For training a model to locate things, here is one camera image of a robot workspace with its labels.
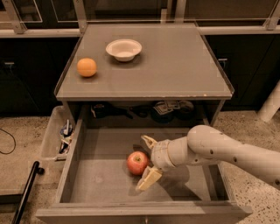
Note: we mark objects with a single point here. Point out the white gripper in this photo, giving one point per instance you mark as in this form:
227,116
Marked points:
159,154

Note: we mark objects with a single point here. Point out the red apple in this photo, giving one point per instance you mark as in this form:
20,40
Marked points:
136,162

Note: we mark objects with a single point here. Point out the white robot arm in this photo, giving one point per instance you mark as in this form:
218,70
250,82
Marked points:
203,145

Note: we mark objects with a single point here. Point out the grey open top drawer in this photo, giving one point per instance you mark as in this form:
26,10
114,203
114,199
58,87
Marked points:
96,187

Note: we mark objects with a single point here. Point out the grey cabinet counter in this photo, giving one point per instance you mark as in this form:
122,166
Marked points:
176,63

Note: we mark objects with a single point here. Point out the dark clutter inside cabinet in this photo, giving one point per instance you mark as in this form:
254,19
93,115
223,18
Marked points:
159,111

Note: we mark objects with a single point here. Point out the clear plastic bin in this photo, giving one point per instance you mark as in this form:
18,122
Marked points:
58,135

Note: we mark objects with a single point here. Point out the white bowl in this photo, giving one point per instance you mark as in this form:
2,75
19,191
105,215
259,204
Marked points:
124,50

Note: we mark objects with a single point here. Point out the orange fruit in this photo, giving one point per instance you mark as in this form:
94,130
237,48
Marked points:
86,67

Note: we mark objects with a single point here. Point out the black pole stand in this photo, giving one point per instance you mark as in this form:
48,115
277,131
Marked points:
35,170

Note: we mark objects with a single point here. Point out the white post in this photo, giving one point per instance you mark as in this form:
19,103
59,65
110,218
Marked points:
271,105

